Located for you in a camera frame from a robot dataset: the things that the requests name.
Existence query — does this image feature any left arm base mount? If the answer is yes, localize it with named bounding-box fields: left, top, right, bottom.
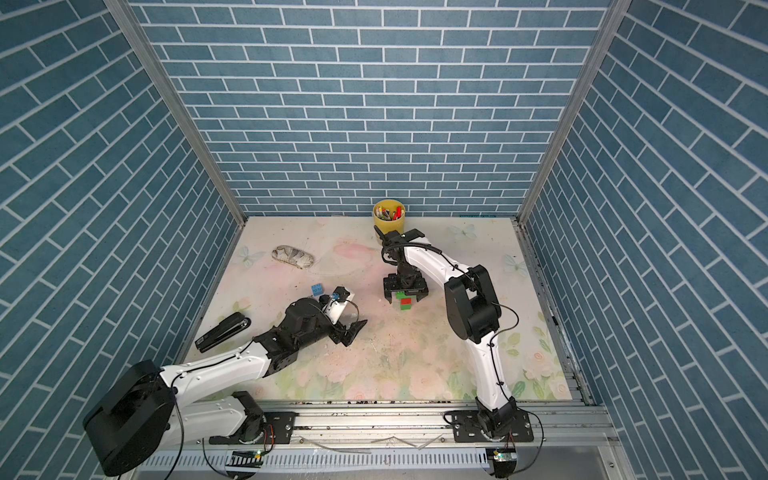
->
left=208, top=391, right=298, bottom=448

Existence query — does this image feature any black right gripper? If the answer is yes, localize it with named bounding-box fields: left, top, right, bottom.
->
left=384, top=268, right=426, bottom=302

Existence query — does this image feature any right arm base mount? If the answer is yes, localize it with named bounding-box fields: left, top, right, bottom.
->
left=443, top=409, right=534, bottom=443

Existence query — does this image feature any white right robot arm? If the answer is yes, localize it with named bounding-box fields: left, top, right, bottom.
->
left=374, top=227, right=518, bottom=430

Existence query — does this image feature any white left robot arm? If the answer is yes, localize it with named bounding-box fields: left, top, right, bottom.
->
left=83, top=296, right=366, bottom=477

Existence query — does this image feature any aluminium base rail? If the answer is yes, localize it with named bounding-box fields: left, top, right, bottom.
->
left=258, top=400, right=620, bottom=451

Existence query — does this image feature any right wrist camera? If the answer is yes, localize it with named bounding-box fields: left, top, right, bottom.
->
left=382, top=229, right=425, bottom=246

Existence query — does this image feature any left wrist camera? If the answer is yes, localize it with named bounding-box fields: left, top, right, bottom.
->
left=331, top=286, right=351, bottom=303

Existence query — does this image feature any yellow pen holder cup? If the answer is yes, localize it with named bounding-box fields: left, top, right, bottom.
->
left=373, top=199, right=406, bottom=234

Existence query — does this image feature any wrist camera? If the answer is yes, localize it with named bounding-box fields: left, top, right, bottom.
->
left=331, top=286, right=351, bottom=303
left=382, top=229, right=425, bottom=246

